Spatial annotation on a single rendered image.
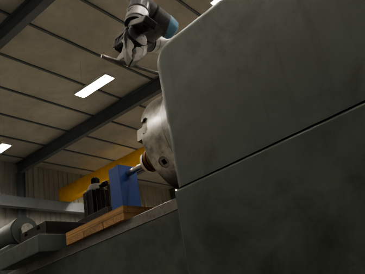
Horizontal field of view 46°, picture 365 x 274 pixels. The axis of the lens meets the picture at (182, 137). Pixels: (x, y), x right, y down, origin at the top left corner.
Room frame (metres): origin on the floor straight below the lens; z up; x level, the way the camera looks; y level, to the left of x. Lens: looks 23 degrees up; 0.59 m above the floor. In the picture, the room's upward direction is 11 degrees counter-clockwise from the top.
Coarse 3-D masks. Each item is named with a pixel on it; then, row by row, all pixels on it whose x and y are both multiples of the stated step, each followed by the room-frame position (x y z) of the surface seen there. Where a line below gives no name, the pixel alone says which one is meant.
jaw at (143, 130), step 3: (144, 123) 1.11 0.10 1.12; (144, 126) 1.10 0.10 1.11; (141, 129) 1.14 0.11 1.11; (144, 129) 1.10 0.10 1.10; (147, 129) 1.09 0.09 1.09; (138, 132) 1.15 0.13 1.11; (141, 132) 1.14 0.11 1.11; (144, 132) 1.10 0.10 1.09; (138, 135) 1.15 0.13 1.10; (138, 138) 1.14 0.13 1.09; (141, 138) 1.13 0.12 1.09; (138, 141) 1.15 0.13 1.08; (141, 141) 1.15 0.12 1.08
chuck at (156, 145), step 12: (156, 108) 1.07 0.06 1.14; (144, 120) 1.11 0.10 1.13; (156, 120) 1.06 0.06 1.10; (156, 132) 1.06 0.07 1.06; (144, 144) 1.10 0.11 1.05; (156, 144) 1.08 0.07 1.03; (168, 144) 1.06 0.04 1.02; (156, 156) 1.10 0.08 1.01; (168, 156) 1.08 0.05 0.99; (156, 168) 1.12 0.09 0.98; (168, 168) 1.11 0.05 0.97; (168, 180) 1.15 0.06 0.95
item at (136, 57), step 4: (136, 48) 1.09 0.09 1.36; (140, 48) 1.10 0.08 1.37; (136, 52) 1.08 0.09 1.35; (140, 52) 1.10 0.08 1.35; (132, 56) 1.12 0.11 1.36; (136, 56) 1.08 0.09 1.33; (140, 56) 1.09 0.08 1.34; (132, 60) 1.07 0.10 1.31; (136, 60) 1.08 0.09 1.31; (132, 64) 1.07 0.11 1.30
